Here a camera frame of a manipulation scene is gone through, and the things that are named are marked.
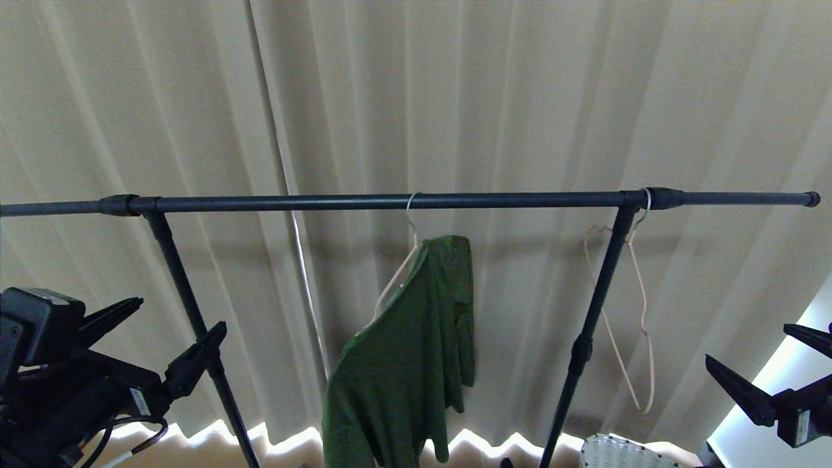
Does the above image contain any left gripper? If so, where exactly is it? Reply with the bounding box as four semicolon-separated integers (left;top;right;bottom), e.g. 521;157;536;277
0;298;228;456

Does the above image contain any black clothes rack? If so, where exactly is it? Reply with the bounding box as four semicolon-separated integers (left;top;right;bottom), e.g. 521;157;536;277
0;187;821;468

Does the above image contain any pink clothes hanger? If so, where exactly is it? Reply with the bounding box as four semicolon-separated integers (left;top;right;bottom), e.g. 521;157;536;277
357;192;423;335
583;188;656;414

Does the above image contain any white laundry basket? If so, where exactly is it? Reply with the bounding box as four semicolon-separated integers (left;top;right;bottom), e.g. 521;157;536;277
578;432;686;468

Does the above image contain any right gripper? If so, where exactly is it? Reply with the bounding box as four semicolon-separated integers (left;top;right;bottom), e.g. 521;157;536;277
705;323;832;449

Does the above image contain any beige curtain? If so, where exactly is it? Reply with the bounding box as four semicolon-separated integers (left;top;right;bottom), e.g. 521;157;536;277
0;0;832;456

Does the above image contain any green long-sleeved shirt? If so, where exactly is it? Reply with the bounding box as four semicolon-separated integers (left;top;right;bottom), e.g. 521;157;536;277
320;235;476;468

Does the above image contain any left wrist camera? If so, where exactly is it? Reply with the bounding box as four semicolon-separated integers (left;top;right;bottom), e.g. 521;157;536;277
0;287;86;391

